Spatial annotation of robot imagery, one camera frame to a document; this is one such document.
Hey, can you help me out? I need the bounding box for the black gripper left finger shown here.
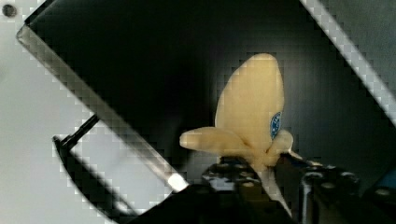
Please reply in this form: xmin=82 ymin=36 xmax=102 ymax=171
xmin=128 ymin=157 xmax=295 ymax=224

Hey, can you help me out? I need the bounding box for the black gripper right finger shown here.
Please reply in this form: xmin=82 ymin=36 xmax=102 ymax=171
xmin=278 ymin=154 xmax=395 ymax=224

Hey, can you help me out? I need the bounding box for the peeled yellow banana toy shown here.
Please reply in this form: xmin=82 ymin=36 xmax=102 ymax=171
xmin=179 ymin=52 xmax=294 ymax=172

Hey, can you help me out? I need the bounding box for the black toaster oven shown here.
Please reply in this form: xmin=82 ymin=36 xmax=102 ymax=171
xmin=17 ymin=0 xmax=395 ymax=224

